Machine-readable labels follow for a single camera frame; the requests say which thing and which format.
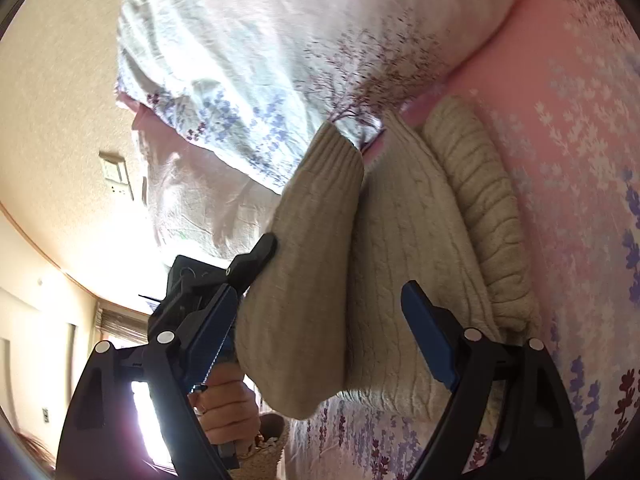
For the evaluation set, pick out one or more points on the pink floral bed sheet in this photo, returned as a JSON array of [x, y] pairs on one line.
[[558, 90]]

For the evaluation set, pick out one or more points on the person's left hand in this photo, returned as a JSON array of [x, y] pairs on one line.
[[226, 409]]

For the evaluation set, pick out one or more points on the beige cable-knit sweater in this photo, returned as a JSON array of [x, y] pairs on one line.
[[437, 207]]

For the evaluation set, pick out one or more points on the fluffy beige left sleeve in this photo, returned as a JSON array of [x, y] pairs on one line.
[[262, 460]]

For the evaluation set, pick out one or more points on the white wall socket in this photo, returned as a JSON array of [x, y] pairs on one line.
[[116, 175]]

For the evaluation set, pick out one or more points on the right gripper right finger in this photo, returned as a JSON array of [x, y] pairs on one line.
[[536, 435]]

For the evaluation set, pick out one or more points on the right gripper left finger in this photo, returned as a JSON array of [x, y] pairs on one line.
[[100, 437]]

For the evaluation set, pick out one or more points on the pale pink floral pillow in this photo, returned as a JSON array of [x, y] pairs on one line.
[[199, 206]]

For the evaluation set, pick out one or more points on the window curtain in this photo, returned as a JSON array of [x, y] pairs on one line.
[[122, 327]]

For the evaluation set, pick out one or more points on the white blue floral pillow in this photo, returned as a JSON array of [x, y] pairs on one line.
[[252, 80]]

